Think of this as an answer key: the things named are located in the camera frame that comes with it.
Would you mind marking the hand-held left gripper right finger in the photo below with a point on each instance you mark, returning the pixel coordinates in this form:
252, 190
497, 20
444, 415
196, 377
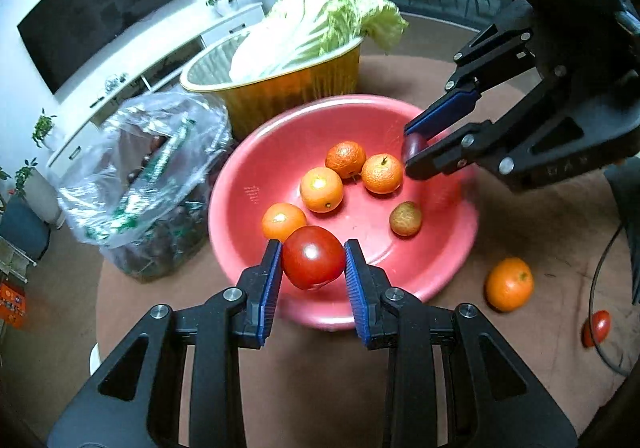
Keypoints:
357, 288

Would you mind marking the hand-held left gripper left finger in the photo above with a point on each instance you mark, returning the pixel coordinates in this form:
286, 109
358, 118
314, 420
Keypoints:
270, 283

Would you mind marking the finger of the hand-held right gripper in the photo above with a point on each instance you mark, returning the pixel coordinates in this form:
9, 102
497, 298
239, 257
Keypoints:
450, 153
450, 104

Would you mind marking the purple grape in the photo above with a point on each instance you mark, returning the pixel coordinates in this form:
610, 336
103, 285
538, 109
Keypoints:
414, 147

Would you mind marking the red plastic basin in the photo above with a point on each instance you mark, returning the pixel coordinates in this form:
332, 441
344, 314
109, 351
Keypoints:
370, 248

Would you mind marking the large red tomato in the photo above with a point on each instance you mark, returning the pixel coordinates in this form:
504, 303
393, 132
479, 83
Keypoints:
313, 257

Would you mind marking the orange mandarin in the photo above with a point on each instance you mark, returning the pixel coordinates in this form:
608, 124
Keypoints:
321, 189
346, 158
282, 220
509, 284
382, 173

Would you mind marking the brown longan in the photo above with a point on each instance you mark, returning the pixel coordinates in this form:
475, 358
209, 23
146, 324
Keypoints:
405, 218

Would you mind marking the clear plastic bag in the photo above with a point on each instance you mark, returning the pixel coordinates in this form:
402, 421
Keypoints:
145, 188

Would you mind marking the napa cabbage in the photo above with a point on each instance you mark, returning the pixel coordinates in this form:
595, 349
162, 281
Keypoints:
320, 13

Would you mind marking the gold metal basin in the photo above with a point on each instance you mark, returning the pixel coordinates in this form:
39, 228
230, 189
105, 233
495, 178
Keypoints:
280, 88

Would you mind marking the small red tomato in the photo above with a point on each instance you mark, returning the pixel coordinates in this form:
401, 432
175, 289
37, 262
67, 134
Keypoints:
596, 328

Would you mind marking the white television cabinet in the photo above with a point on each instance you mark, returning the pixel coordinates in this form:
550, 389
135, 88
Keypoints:
150, 73

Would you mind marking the plant in white ribbed pot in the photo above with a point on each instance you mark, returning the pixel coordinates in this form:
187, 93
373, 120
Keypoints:
42, 198

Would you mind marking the tall plant in blue pot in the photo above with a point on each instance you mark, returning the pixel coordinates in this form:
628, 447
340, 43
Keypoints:
22, 233

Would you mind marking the orange cardboard box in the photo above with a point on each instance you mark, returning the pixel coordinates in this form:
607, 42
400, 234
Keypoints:
12, 303

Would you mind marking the black flat television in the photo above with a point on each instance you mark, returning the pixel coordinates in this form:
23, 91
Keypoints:
105, 8

